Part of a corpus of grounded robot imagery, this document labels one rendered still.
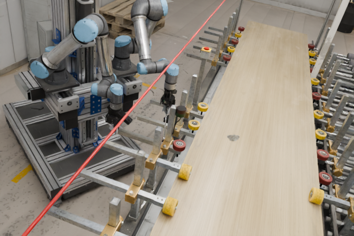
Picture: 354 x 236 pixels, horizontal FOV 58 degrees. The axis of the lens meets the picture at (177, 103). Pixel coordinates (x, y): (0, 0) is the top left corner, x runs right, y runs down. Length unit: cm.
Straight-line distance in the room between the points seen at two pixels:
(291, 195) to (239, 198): 31
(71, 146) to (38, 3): 205
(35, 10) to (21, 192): 230
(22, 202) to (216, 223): 173
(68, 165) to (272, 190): 166
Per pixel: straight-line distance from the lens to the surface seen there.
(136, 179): 160
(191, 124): 216
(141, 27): 201
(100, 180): 166
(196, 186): 177
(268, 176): 197
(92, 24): 179
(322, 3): 959
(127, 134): 209
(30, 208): 285
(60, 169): 279
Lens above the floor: 219
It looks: 33 degrees down
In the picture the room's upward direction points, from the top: 10 degrees clockwise
